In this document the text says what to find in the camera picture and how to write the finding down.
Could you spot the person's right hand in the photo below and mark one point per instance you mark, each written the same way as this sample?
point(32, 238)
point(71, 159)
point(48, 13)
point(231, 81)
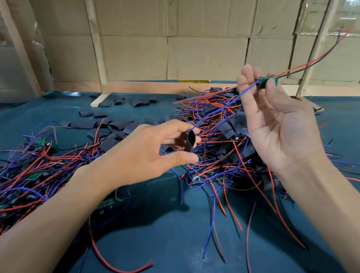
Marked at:
point(287, 129)

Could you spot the person's left hand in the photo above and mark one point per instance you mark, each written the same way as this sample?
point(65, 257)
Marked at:
point(139, 157)

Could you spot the pile of black sleeve pieces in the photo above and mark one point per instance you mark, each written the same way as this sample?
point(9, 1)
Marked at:
point(110, 142)

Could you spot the black heat-shrink sleeve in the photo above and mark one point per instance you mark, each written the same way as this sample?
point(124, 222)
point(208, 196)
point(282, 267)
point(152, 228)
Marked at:
point(190, 140)

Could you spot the pile of sleeved wired boards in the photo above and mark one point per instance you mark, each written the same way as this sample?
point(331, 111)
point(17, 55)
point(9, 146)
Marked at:
point(226, 129)

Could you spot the pile of unsleeved wired boards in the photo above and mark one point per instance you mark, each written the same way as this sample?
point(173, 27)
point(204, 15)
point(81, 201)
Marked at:
point(12, 187)

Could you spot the person's left forearm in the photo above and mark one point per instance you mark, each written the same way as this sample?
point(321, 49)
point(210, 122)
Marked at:
point(34, 244)

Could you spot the yellow strip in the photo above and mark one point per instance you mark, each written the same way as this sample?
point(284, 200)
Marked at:
point(193, 81)

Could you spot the pale slanted wooden post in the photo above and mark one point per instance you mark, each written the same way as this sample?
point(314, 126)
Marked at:
point(330, 11)

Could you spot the thin wooden post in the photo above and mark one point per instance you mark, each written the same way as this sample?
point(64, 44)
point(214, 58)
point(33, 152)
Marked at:
point(95, 39)

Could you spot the wide wooden post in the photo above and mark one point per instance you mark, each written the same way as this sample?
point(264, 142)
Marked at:
point(19, 51)

